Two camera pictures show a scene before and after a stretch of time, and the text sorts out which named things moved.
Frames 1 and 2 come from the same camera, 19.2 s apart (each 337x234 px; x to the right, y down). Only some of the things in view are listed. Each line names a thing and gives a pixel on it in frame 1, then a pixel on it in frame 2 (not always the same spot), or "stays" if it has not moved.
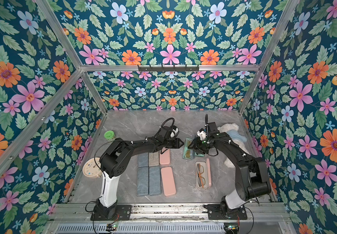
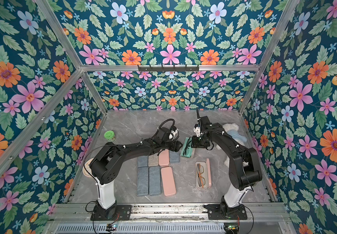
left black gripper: x=177 y=143 stays
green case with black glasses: x=199 y=155 -> x=186 y=150
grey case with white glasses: x=142 y=181 stays
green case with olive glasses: x=187 y=153 -> x=174 y=157
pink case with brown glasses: x=165 y=157 stays
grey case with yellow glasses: x=155 y=187 stays
